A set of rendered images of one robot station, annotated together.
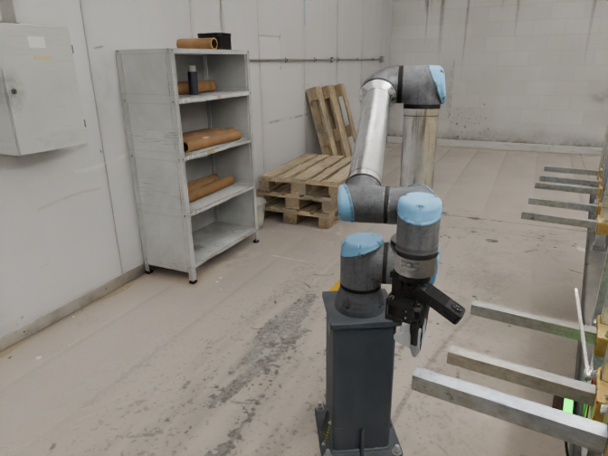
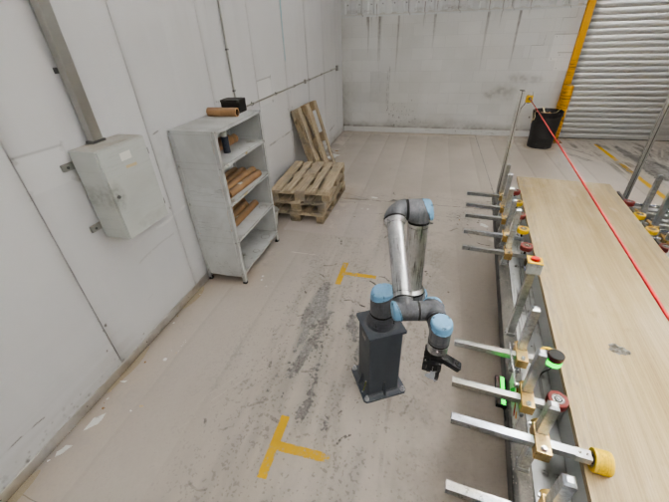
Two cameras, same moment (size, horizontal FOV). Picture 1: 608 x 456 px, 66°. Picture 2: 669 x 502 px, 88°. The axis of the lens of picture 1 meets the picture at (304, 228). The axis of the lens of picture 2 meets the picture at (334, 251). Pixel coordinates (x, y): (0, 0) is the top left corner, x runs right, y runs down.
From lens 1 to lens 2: 83 cm
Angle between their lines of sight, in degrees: 16
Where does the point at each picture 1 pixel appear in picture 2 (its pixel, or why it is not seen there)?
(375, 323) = (392, 335)
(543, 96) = (451, 94)
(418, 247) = (442, 345)
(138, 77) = (189, 150)
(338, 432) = (371, 386)
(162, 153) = (214, 202)
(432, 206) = (449, 328)
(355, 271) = (380, 310)
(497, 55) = (420, 63)
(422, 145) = (419, 244)
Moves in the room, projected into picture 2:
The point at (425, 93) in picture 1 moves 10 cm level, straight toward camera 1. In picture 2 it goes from (422, 218) to (426, 227)
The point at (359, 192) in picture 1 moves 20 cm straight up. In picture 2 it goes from (405, 309) to (409, 272)
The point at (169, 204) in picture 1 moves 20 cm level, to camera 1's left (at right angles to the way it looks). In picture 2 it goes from (223, 236) to (202, 238)
